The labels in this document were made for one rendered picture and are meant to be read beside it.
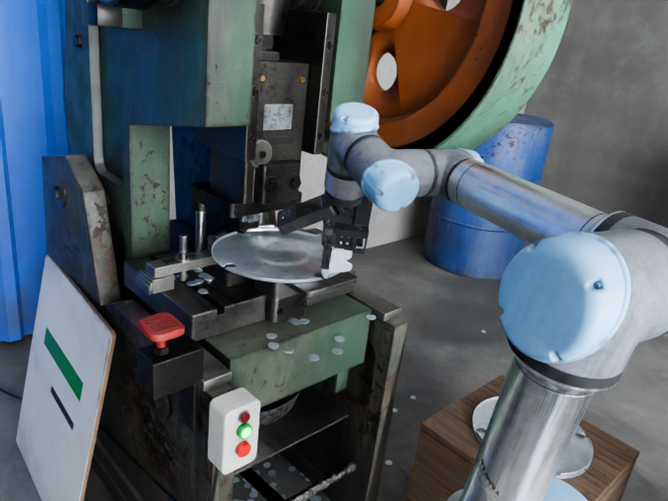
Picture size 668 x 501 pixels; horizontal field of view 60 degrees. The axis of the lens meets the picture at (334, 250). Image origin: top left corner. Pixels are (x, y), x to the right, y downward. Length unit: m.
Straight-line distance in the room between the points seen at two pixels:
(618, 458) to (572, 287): 1.11
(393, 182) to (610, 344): 0.39
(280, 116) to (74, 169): 0.52
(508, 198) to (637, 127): 3.48
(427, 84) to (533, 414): 0.91
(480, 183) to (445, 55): 0.56
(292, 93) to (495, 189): 0.53
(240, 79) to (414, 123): 0.47
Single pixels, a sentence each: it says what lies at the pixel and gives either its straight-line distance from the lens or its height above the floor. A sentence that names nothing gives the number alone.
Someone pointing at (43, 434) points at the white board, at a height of 0.16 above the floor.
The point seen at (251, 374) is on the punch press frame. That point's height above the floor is 0.59.
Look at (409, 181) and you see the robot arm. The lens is 0.84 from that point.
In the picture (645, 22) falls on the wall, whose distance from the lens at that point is 4.30.
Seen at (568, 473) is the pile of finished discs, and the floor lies 0.37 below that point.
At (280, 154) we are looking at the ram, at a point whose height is 0.99.
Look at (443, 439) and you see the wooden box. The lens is 1.49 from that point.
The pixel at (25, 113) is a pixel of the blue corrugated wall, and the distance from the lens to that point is 2.25.
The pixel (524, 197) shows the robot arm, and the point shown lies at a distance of 0.80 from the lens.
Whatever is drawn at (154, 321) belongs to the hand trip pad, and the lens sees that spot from 1.01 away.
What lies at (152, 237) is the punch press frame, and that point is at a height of 0.74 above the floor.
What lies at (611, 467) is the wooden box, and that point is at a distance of 1.60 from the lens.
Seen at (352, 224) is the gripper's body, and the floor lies 0.92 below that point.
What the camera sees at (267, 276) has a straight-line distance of 1.12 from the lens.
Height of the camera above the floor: 1.25
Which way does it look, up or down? 21 degrees down
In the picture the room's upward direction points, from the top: 7 degrees clockwise
